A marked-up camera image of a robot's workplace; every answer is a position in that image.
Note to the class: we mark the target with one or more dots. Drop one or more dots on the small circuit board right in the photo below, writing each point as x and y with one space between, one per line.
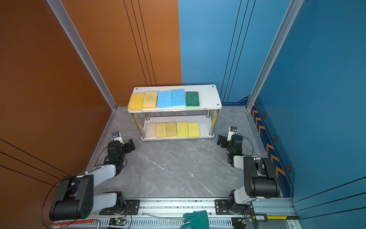
240 223

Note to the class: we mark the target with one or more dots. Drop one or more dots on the yellow foam sponge front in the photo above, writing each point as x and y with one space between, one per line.
161 130

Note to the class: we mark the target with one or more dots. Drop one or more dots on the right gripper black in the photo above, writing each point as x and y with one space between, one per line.
224 139

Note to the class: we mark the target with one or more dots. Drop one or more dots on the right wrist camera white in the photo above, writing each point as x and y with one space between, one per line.
232 131

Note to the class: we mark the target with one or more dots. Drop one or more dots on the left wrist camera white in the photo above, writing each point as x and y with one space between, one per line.
116 136

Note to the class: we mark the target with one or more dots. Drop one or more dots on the small circuit board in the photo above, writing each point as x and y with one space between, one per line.
117 222
240 223

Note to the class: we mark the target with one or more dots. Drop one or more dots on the thick yellow sponge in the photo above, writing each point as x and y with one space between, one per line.
136 102

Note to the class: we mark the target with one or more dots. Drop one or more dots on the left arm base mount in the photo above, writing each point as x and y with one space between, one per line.
131 206

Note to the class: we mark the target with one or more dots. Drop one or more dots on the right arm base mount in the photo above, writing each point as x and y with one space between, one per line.
226 207

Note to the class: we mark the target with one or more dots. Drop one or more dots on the small circuit board left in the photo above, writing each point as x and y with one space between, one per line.
117 222

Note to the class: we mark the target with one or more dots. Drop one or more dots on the white two-tier shelf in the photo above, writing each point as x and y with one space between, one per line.
206 115

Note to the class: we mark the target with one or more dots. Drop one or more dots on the yellow foam sponge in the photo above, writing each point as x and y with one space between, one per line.
161 130
150 99
171 129

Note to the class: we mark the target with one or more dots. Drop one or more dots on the green scouring sponge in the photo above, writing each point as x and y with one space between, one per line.
192 100

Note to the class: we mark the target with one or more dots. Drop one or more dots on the yellow-green sponge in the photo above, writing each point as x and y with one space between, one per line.
182 129
193 130

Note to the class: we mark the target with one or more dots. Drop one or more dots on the pale pink foam sponge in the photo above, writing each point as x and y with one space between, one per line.
150 130

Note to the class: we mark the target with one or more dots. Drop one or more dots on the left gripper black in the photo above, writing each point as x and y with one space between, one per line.
127 148

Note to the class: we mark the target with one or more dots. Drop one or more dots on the green rubber glove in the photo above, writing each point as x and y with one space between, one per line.
196 220

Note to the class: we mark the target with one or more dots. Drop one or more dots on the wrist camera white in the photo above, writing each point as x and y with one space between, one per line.
116 136
232 131

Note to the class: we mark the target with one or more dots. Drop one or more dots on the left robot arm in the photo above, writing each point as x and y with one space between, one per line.
75 197

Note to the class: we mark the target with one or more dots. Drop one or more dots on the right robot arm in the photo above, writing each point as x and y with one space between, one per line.
260 180

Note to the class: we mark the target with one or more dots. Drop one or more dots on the blue sponge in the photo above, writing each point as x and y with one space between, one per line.
164 99
178 97

